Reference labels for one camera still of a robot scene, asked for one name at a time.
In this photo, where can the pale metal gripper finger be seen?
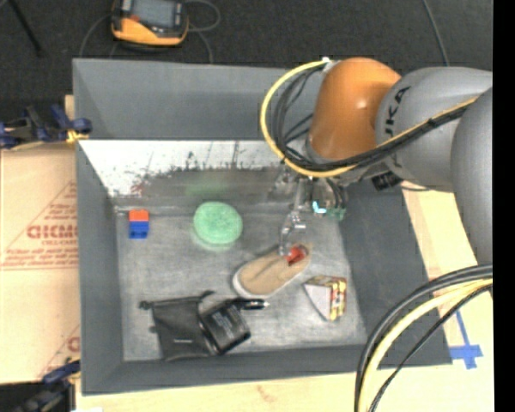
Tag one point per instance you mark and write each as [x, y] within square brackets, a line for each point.
[283, 238]
[298, 225]

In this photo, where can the tan slip-on shoe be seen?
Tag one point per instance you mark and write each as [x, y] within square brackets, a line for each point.
[264, 275]

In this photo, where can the green round sponge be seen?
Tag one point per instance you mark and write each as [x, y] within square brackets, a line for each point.
[217, 222]

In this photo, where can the white yellow red box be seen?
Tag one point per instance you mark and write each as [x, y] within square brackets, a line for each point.
[326, 296]

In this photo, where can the black power adapter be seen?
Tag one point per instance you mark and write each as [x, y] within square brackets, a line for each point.
[227, 326]

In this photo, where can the grey metal bin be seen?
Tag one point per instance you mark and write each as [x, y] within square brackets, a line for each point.
[176, 273]

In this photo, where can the black fabric pouch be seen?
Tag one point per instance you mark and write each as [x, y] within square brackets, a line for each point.
[176, 324]

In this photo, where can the orange and blue toy block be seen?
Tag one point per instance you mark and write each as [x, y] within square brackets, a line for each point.
[138, 223]

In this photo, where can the brown cardboard board red print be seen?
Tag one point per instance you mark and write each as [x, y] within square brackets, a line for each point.
[34, 298]

